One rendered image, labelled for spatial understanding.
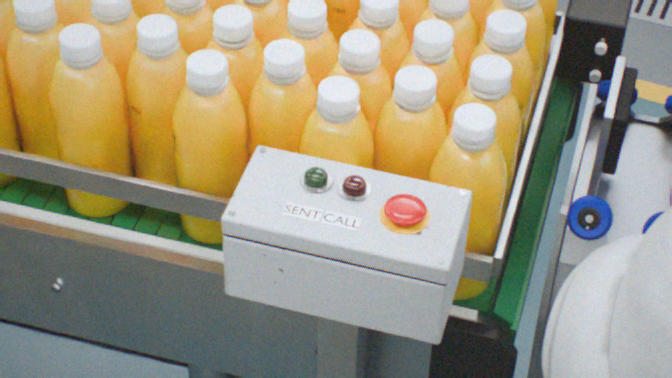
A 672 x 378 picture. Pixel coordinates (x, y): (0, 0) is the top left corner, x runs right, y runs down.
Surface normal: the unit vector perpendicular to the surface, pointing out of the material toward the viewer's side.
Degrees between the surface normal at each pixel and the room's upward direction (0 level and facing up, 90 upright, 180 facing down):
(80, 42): 0
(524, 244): 30
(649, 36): 0
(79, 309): 90
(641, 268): 60
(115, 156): 90
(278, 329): 90
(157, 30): 0
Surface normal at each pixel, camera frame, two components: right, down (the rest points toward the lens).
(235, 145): 0.66, 0.54
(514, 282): 0.51, -0.51
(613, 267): -0.15, -0.66
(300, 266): -0.28, 0.67
